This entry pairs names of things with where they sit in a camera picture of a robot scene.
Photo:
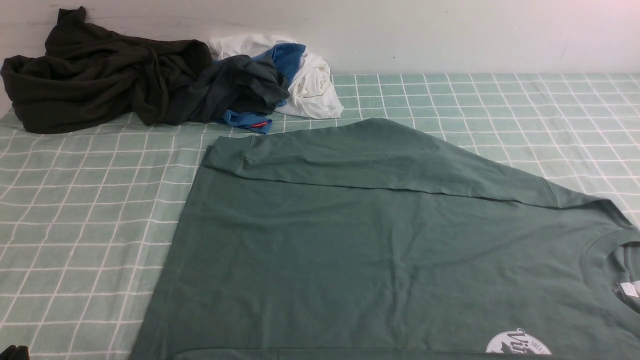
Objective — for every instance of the green long-sleeved shirt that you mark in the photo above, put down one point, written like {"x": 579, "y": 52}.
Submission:
{"x": 375, "y": 241}

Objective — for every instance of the white crumpled garment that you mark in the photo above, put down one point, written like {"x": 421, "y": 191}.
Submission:
{"x": 312, "y": 92}

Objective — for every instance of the dark grey crumpled garment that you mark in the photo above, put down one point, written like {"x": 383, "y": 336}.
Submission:
{"x": 203, "y": 99}

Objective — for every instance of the blue crumpled garment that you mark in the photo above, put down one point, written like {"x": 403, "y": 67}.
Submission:
{"x": 287, "y": 60}

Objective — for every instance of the green checkered tablecloth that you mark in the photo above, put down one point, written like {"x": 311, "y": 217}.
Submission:
{"x": 87, "y": 217}

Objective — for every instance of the dark olive crumpled garment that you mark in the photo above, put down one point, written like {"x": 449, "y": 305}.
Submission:
{"x": 90, "y": 75}

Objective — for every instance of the dark object bottom left corner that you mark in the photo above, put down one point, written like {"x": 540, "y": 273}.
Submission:
{"x": 13, "y": 352}

